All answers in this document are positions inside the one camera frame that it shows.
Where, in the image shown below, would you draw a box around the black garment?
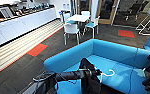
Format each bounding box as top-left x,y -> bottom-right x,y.
78,57 -> 103,94

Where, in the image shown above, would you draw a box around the white clothes hanger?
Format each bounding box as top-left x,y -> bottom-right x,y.
96,68 -> 116,78

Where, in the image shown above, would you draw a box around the large blue sofa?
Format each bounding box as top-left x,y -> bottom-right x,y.
43,38 -> 150,94

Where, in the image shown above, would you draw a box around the white dining table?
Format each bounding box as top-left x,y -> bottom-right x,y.
68,13 -> 91,24

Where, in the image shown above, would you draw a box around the black office chair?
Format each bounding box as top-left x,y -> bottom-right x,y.
127,1 -> 147,21

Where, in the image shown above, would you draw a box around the white kitchen counter unit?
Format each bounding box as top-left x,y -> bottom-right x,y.
0,6 -> 59,51

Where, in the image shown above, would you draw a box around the black silver coffee machine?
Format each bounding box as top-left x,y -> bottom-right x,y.
0,6 -> 15,19

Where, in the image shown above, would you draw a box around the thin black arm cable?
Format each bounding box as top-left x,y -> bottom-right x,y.
31,71 -> 59,84

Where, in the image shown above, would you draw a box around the white frame stand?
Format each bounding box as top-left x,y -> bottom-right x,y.
135,3 -> 150,37

